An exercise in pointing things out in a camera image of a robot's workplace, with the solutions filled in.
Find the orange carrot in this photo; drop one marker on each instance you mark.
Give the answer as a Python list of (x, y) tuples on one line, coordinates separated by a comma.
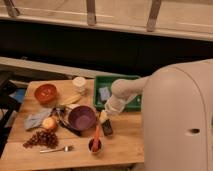
[(96, 138)]

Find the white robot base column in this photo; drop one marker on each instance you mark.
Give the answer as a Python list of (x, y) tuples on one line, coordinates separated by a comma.
[(177, 109)]

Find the dark cup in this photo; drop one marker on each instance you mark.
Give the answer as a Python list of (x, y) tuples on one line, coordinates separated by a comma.
[(90, 144)]

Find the grey cloth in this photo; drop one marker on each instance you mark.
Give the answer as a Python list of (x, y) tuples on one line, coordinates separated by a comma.
[(35, 120)]

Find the orange-red bowl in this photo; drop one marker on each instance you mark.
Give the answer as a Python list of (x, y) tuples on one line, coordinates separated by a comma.
[(45, 93)]

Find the blue-grey sponge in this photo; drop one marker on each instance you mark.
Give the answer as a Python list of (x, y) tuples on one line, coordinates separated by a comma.
[(104, 94)]

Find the purple bowl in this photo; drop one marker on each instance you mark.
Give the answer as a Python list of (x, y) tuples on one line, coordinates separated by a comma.
[(82, 118)]

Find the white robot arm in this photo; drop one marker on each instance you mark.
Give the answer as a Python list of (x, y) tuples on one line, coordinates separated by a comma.
[(123, 92)]

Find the black handled tool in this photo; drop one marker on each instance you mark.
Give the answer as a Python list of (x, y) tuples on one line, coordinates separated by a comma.
[(60, 111)]

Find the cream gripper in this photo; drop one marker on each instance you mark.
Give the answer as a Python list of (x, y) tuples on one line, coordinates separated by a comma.
[(103, 116)]

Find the yellow-red apple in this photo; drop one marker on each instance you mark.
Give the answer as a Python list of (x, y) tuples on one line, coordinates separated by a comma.
[(49, 124)]

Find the bunch of dark grapes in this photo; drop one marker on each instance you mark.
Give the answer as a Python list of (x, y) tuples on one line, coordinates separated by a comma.
[(42, 138)]

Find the white lidded jar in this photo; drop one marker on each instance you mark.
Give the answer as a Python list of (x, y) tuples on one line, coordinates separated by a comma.
[(79, 84)]

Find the green plastic tray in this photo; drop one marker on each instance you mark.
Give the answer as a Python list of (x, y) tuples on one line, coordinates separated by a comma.
[(106, 81)]

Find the yellow banana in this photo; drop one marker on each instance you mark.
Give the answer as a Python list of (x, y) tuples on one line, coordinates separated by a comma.
[(71, 100)]

